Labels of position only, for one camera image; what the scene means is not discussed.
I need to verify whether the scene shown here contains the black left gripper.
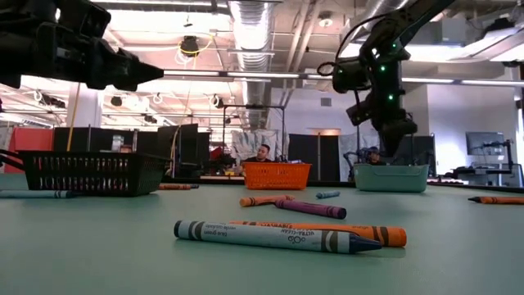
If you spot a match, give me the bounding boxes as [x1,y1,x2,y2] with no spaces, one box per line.
[0,22,165,92]

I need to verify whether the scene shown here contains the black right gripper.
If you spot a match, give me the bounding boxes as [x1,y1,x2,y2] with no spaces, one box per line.
[370,92,418,159]

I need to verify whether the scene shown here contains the black mesh basket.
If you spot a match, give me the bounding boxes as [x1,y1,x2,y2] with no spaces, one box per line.
[18,149,171,198]

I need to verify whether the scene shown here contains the person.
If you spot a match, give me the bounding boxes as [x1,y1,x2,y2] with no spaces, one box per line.
[241,143,273,164]
[365,146,386,166]

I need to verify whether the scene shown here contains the dark panel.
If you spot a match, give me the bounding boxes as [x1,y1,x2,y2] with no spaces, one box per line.
[378,129,436,166]
[288,134,341,184]

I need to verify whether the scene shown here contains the teal plastic bin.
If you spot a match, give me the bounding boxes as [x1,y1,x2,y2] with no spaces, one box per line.
[352,163,431,193]

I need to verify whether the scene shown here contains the white plastic sheet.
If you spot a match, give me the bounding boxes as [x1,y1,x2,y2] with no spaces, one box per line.
[231,129,283,163]
[338,133,380,165]

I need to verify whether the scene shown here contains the white column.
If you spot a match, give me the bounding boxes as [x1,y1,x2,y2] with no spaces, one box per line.
[65,84,102,129]

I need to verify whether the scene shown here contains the black partition panels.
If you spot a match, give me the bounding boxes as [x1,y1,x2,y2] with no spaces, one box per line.
[52,124,212,178]

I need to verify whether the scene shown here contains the black ceiling dome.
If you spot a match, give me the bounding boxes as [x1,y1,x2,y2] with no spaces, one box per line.
[179,35,201,58]

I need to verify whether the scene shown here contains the dark flat monitor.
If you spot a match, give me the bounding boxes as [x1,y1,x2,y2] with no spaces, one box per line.
[465,131,507,157]

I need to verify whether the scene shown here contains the red partition panel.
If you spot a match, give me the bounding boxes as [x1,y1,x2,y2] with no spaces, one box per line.
[8,127,55,173]

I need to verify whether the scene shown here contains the orange mesh basket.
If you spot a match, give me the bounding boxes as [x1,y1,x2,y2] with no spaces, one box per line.
[241,161,313,191]

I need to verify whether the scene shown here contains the long ceiling light strip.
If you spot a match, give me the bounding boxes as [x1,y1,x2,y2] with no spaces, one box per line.
[161,67,524,88]

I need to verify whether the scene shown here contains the blue green crayon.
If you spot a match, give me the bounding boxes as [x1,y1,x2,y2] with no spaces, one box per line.
[173,220,384,255]

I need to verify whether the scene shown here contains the teal table mat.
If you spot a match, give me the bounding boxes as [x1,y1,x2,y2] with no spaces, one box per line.
[0,174,524,295]

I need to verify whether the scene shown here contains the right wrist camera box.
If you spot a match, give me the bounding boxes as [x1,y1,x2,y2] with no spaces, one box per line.
[346,100,376,127]

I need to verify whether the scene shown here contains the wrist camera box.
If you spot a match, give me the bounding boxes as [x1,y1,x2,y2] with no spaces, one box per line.
[346,100,376,127]
[55,0,112,40]

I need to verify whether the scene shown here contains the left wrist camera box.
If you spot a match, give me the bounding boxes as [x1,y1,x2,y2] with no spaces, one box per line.
[55,0,112,40]

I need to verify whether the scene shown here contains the grey rectangular duct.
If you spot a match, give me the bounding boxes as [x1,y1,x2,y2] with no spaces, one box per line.
[413,18,472,46]

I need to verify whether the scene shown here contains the silver flexible ventilation duct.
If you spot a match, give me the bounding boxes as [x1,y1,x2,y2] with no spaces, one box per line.
[227,0,274,131]

